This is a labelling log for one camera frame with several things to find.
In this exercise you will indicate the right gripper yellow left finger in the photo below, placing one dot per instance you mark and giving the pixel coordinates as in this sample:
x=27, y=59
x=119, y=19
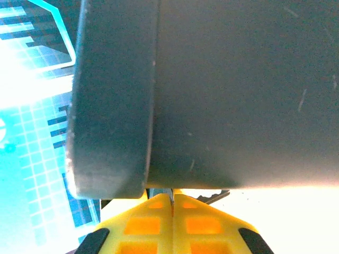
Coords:
x=143, y=227

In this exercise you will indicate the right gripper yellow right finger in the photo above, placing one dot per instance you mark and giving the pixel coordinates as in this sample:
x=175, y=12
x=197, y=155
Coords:
x=204, y=227

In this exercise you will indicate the starry night tin box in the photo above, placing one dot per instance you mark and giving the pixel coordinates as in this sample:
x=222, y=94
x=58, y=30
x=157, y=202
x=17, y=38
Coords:
x=212, y=92

